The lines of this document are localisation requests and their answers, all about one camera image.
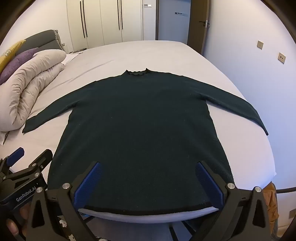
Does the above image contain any purple pillow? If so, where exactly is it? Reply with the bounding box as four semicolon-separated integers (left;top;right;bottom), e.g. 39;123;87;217
0;47;41;85

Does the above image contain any cream wardrobe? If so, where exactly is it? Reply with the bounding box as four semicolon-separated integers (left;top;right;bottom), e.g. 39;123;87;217
67;0;156;52

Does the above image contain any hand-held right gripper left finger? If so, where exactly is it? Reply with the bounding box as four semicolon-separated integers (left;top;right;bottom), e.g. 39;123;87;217
25;161;102;241

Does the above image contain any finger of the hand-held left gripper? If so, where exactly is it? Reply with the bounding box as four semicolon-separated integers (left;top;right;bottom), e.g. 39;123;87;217
6;147;25;166
28;149;53;173

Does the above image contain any person's left hand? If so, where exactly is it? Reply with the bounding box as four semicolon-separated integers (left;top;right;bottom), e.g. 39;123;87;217
6;206;30;237

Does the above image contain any white bed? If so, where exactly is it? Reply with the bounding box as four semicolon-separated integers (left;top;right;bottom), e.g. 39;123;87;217
0;40;277;224

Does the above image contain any orange cloth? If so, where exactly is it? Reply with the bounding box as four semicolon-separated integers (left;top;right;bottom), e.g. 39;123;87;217
264;183;279;220

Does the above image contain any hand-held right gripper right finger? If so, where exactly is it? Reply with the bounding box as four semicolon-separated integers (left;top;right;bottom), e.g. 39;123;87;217
195;161;272;241

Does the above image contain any brown door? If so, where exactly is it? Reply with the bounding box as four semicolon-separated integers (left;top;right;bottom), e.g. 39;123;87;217
187;0;210;56

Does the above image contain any beige folded duvet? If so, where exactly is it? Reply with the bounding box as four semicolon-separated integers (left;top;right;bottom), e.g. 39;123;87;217
0;49;67;132

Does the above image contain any dark green sweater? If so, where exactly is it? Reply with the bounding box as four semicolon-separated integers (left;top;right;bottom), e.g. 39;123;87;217
22;68;269;215

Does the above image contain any yellow pillow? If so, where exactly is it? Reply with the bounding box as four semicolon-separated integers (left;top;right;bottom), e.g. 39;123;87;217
0;40;26;73

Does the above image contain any grey headboard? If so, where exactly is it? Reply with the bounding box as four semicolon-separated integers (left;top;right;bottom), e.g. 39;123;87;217
15;29;65;56

